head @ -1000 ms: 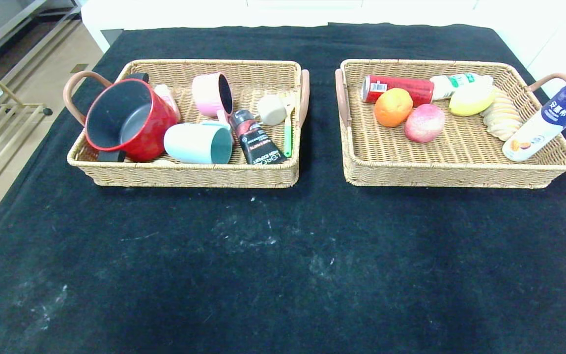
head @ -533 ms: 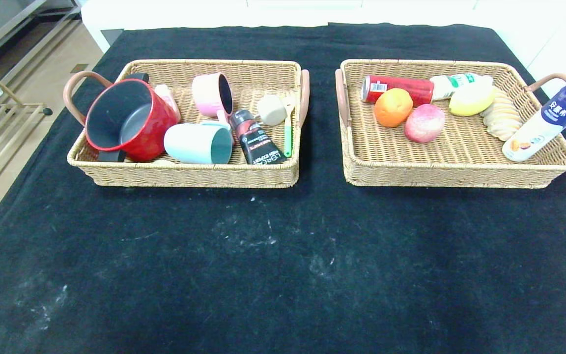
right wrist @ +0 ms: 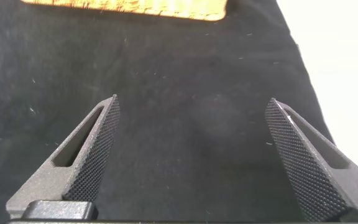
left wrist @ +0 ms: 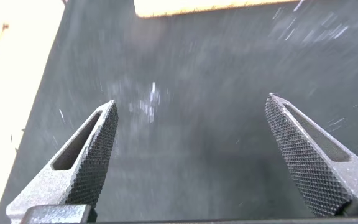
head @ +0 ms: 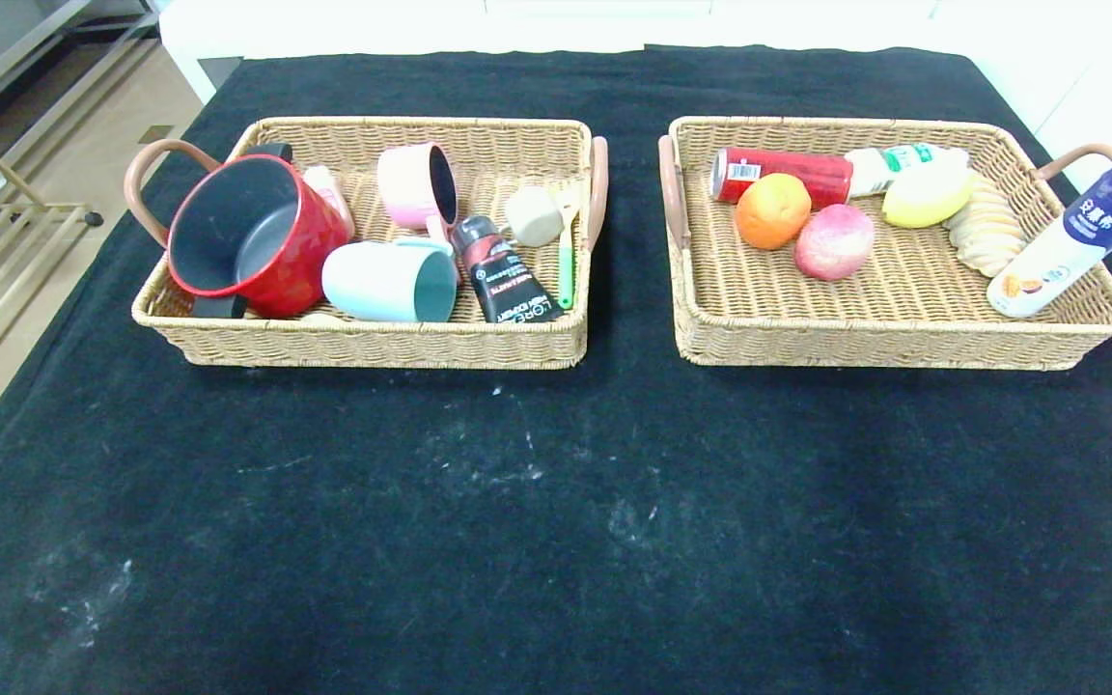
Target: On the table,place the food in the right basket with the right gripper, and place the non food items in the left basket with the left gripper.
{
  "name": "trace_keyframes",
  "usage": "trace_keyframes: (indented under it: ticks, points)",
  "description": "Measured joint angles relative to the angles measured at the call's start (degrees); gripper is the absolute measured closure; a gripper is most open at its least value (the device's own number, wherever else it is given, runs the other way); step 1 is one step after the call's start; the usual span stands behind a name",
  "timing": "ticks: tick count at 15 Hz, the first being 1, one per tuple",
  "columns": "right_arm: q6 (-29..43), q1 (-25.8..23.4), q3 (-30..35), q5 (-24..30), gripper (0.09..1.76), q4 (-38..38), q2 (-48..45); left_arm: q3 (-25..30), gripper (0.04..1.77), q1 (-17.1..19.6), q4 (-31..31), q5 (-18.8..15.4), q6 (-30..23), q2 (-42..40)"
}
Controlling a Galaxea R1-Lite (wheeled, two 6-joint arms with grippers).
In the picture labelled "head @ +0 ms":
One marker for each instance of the black cosmetic tube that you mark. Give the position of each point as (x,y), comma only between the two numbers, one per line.
(506,280)

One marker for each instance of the light blue mug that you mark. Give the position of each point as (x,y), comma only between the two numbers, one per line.
(373,280)

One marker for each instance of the pink saucepan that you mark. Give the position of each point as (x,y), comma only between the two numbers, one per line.
(406,188)

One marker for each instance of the orange fruit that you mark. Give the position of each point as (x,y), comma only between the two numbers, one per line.
(773,212)

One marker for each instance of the pink peach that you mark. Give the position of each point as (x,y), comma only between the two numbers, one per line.
(836,243)

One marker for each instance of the red rimmed black pot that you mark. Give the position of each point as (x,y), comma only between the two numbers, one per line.
(257,232)

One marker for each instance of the rectangular wicker basket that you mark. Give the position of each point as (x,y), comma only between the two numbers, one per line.
(807,309)
(517,333)

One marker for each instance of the small beige cup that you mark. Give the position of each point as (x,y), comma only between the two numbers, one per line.
(535,217)

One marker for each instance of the small cream round object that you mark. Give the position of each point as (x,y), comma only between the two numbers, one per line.
(318,316)

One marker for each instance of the small pink bottle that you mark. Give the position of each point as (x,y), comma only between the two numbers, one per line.
(329,188)

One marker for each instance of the red drink can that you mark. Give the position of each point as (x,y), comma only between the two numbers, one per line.
(817,172)

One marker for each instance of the white bottle green label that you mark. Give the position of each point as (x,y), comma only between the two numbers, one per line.
(879,166)

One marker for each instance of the yellow lemon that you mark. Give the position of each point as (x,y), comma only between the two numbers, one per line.
(928,196)

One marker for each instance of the striped bread roll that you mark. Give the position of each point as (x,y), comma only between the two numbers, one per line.
(986,236)

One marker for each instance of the white yogurt bottle blue cap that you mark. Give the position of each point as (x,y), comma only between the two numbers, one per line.
(1068,241)

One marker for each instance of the wooden wheeled rack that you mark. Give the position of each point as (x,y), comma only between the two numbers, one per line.
(35,206)

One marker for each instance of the grey metal shelf frame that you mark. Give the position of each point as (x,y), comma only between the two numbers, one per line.
(73,87)

